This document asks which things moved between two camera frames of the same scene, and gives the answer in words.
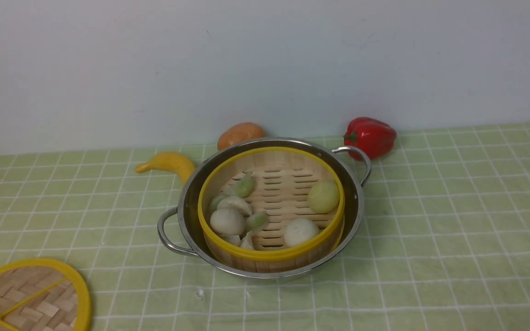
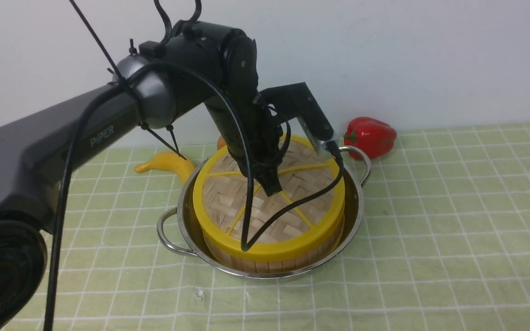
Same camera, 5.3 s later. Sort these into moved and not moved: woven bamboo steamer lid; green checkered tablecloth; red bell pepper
Moved: woven bamboo steamer lid
Not moved: green checkered tablecloth; red bell pepper
